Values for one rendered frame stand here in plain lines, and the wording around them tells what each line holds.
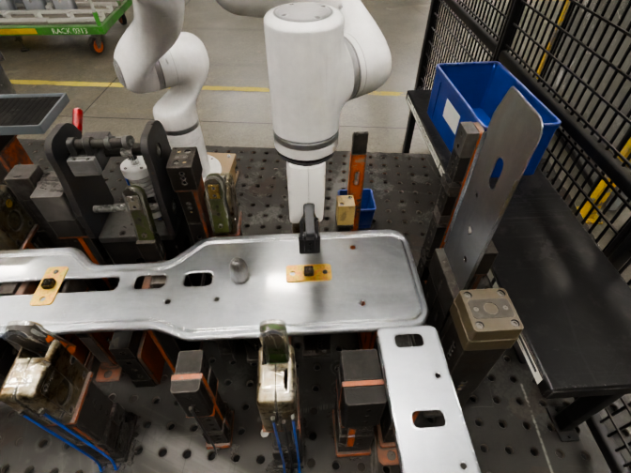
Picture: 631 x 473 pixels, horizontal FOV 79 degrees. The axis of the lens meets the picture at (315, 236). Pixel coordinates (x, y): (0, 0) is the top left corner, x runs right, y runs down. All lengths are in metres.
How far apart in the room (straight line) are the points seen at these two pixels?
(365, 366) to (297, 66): 0.45
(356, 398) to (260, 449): 0.33
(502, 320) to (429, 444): 0.21
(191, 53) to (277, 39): 0.71
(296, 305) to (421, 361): 0.22
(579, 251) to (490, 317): 0.27
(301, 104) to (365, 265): 0.38
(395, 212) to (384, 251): 0.54
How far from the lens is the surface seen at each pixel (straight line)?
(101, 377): 1.06
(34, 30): 4.91
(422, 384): 0.63
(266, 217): 1.27
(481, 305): 0.66
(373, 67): 0.49
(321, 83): 0.44
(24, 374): 0.70
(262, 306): 0.68
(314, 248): 0.58
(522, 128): 0.56
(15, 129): 0.98
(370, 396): 0.63
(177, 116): 1.17
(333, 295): 0.69
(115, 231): 0.94
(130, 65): 1.08
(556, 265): 0.81
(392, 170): 1.47
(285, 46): 0.43
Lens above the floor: 1.57
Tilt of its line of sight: 47 degrees down
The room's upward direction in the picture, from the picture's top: straight up
